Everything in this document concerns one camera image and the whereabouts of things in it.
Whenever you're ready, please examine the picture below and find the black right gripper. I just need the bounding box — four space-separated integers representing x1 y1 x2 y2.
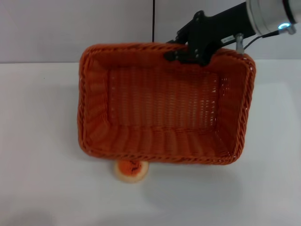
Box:
164 1 257 66

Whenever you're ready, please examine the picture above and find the orange woven plastic basket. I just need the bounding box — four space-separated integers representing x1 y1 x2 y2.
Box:
77 42 256 167

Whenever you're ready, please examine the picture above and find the round bun with orange centre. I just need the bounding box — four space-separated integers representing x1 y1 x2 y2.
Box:
113 160 150 183

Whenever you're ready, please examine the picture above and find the black vertical wall strip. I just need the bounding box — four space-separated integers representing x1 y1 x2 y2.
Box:
151 0 156 44

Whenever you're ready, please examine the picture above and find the thin black cable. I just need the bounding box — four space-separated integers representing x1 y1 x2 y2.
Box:
242 28 284 50

